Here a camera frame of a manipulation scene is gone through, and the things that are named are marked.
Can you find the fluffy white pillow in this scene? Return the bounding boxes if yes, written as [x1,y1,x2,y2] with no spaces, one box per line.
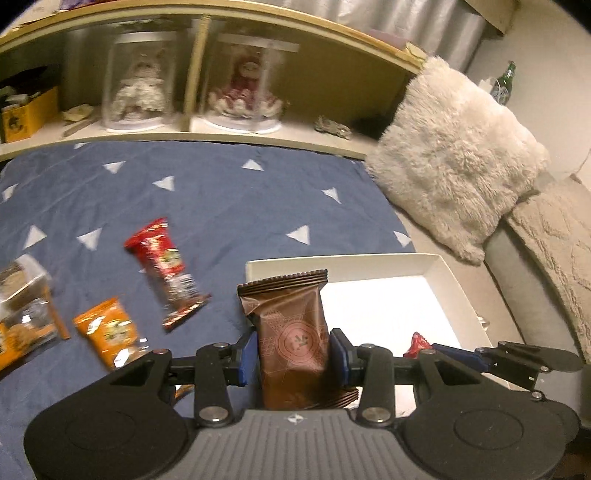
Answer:
[365,55,551,265]

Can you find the grey cushion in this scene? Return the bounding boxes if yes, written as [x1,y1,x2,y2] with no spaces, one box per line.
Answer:
[482,226,591,370]

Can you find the long red snack packet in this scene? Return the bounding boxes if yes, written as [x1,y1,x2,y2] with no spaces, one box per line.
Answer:
[124,218,212,330]

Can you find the clear case with white doll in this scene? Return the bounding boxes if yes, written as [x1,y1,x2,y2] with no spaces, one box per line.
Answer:
[102,30,181,132]

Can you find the blue triangle print quilt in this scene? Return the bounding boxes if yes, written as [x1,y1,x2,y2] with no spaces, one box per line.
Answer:
[0,141,416,480]

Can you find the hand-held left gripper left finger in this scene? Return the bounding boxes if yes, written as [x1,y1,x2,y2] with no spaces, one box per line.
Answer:
[108,330,258,428]

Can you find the wide orange snack packet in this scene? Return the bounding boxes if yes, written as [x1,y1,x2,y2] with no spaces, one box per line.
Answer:
[0,291,71,370]

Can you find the beige knitted cushion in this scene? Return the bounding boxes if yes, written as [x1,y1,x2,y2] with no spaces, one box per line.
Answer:
[505,178,591,365]

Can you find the yellow cardboard box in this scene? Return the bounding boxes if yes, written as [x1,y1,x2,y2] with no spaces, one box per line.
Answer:
[0,85,61,144]

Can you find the dark cloth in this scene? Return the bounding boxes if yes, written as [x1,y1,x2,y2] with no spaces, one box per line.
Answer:
[0,67,49,100]

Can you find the wooden shelf unit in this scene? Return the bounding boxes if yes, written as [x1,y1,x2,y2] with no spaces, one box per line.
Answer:
[0,0,428,162]

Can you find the grey clear pastry packet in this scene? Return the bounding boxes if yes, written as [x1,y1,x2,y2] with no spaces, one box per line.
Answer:
[0,254,52,308]

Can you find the grey curtain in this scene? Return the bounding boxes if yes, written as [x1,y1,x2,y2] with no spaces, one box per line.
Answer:
[277,0,490,72]

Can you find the green glass bottle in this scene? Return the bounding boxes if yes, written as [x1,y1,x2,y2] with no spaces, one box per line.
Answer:
[490,61,517,104]

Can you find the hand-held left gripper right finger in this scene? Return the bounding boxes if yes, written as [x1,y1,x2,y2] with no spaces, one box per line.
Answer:
[330,329,485,428]

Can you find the flat book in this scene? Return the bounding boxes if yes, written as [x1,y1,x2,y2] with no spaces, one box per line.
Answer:
[365,28,407,47]

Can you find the white shallow cardboard box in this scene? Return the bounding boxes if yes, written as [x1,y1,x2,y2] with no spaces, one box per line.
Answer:
[245,253,495,416]

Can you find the long orange snack packet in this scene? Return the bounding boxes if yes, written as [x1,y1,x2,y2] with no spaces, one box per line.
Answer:
[73,298,151,370]

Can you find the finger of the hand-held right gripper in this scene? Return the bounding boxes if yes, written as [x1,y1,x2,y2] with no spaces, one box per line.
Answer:
[432,342,583,393]

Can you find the brown foil snack packet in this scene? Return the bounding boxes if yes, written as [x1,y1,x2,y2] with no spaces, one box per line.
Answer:
[237,269,360,411]

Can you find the wooden stick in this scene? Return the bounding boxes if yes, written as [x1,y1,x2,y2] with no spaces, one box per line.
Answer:
[62,117,100,137]

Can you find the small grey figurine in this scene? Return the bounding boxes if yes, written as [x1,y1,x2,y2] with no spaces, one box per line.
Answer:
[315,115,352,139]

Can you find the clear case with red doll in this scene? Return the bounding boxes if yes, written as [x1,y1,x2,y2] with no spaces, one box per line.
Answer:
[201,32,301,134]

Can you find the small red candy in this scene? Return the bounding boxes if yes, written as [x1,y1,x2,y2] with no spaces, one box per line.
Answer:
[403,331,433,359]

